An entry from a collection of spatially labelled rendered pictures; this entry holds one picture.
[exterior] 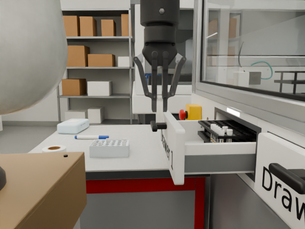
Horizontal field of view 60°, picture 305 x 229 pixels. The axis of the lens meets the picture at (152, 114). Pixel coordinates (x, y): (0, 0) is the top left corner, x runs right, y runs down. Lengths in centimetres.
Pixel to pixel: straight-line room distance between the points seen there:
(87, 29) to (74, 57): 49
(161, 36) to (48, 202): 41
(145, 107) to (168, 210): 72
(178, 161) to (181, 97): 96
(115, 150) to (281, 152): 55
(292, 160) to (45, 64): 34
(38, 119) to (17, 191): 497
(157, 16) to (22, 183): 42
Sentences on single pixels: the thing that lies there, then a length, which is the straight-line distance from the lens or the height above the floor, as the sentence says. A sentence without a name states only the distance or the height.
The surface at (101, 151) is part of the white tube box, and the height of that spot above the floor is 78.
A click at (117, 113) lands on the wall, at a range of 491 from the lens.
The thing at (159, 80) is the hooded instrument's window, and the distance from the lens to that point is 144.
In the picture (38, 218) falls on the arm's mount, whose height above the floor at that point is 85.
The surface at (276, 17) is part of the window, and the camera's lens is 55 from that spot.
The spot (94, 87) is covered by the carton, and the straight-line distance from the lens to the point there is 446.
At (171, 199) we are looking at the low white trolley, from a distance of 82.
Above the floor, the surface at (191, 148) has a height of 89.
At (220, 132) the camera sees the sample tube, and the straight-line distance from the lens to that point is 57.
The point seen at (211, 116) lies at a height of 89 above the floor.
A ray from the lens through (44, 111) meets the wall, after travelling 531.
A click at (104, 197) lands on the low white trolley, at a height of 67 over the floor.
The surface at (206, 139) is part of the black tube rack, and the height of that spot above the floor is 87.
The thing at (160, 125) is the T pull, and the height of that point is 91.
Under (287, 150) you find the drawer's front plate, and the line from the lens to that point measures 43.
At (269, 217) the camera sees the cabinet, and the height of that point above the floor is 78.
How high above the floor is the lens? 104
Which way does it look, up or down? 9 degrees down
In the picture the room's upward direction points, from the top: straight up
